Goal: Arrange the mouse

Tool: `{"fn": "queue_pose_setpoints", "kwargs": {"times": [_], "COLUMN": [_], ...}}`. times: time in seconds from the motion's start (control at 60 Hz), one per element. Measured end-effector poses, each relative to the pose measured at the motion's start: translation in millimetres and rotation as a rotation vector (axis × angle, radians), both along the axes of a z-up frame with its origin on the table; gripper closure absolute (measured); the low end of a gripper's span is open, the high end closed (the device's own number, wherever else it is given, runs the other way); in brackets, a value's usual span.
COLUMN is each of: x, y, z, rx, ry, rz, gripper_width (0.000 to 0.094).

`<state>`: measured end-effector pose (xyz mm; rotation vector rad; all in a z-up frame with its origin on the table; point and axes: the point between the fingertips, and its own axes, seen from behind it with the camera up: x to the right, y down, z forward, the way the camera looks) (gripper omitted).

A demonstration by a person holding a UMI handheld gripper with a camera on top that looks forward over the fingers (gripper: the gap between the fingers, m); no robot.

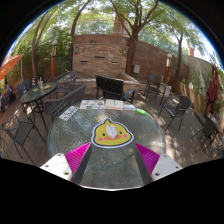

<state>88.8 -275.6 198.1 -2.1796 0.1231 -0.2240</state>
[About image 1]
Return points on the wall lantern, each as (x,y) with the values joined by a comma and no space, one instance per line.
(77,50)
(124,52)

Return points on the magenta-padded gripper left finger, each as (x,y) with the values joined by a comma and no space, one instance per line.
(56,165)

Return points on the grey wall utility box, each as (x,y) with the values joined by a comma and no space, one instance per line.
(136,69)

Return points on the black slatted bench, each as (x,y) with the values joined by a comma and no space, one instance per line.
(108,86)

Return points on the dark metal patio chair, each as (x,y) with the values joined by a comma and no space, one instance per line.
(154,81)

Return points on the dark rounded patio armchair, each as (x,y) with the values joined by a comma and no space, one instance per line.
(182,104)

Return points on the green marker pen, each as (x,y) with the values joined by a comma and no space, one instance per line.
(141,112)

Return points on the white flat box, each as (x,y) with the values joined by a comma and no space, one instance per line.
(119,105)
(110,104)

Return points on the wooden lamp post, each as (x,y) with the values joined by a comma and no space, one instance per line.
(167,68)
(54,60)

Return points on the orange parasol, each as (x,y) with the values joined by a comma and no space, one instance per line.
(9,65)

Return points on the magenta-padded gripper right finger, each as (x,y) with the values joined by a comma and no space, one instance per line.
(166,166)

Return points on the black metal mesh chair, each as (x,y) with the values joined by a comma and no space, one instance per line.
(23,131)

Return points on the dark wicker armchair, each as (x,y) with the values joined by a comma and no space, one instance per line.
(65,78)
(66,100)

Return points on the dark round patio table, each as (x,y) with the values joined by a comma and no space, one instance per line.
(36,93)

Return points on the clear drink cup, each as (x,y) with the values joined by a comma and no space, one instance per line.
(41,83)

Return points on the colourful printed sheet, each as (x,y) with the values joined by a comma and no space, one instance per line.
(92,104)

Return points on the white card with black symbols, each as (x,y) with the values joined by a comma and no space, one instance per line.
(69,113)

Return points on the yellow duck mouse pad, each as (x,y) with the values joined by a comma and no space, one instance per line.
(125,137)

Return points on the small white blue box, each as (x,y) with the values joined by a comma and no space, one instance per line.
(129,107)

